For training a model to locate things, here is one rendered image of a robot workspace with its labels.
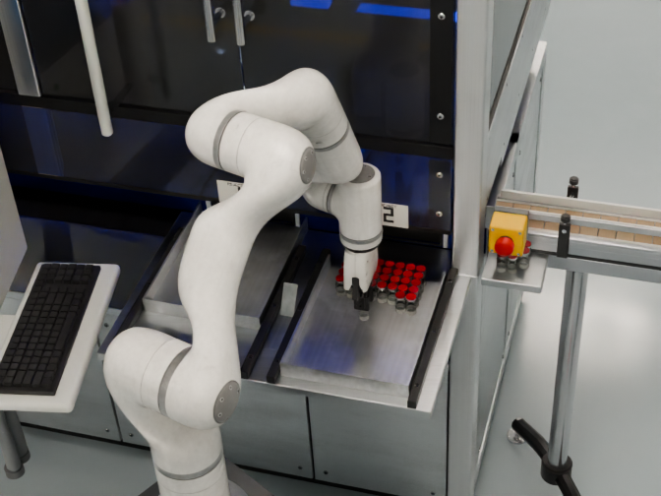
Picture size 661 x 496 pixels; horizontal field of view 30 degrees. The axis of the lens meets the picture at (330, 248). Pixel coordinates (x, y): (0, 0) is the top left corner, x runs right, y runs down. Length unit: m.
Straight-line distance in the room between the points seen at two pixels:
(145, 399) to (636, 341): 2.15
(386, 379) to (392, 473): 0.79
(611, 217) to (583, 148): 1.83
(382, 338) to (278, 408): 0.68
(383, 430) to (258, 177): 1.30
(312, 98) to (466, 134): 0.50
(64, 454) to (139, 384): 1.65
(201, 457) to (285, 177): 0.49
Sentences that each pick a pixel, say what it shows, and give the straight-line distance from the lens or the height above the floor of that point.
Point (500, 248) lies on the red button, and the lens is 2.55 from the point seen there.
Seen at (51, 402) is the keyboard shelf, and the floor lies 0.80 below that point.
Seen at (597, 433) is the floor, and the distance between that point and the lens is 3.56.
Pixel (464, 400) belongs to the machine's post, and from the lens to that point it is 2.93.
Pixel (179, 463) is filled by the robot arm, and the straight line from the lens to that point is 2.06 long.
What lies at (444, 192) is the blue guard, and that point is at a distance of 2.53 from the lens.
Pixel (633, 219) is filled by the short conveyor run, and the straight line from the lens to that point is 2.77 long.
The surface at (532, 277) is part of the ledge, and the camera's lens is 2.67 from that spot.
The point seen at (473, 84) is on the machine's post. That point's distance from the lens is 2.37.
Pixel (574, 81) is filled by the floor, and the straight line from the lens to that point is 4.95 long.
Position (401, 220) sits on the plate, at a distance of 2.60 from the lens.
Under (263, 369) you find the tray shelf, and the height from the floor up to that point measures 0.88.
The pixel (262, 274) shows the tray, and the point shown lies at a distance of 2.68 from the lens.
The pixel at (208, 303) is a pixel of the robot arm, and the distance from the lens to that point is 1.93.
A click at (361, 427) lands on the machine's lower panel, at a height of 0.33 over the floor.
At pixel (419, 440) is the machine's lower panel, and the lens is 3.07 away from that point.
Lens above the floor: 2.64
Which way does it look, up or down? 40 degrees down
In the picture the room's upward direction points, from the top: 4 degrees counter-clockwise
